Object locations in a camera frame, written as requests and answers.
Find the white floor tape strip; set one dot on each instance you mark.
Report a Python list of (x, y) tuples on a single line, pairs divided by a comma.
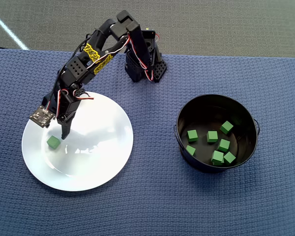
[(9, 30)]

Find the black metal bucket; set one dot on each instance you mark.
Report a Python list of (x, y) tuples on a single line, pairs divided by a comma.
[(245, 147)]

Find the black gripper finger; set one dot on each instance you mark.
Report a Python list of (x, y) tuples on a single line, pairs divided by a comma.
[(66, 129)]

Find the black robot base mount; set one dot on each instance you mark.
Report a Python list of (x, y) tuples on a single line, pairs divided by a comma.
[(159, 70)]

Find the blue woven table cloth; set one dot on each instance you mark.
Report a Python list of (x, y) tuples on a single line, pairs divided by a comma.
[(147, 209)]

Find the small camera circuit board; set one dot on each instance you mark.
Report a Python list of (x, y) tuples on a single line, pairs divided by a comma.
[(40, 117)]

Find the white round plate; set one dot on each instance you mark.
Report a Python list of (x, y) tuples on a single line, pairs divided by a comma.
[(100, 159)]

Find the green cube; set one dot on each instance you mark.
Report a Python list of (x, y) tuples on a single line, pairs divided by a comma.
[(212, 136), (229, 158), (227, 127), (223, 145), (52, 142), (192, 135), (191, 150), (217, 157)]

